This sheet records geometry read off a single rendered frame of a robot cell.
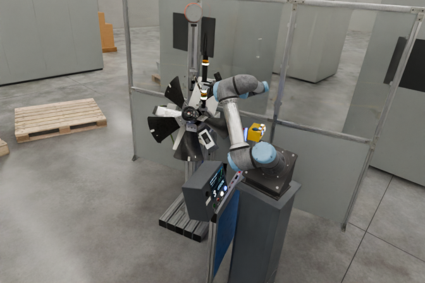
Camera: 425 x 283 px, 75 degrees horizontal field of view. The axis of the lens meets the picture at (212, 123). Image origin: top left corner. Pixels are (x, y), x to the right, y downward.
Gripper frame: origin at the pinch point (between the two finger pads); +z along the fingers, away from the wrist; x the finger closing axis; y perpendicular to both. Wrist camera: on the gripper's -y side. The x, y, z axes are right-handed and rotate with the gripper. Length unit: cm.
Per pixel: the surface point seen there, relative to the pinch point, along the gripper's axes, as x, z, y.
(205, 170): -67, -37, 22
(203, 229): -4, -12, 139
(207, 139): -2.6, -9.2, 44.3
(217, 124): -3.1, -16.8, 28.8
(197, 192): -83, -41, 23
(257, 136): 21, -43, 44
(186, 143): -17.5, 1.4, 43.8
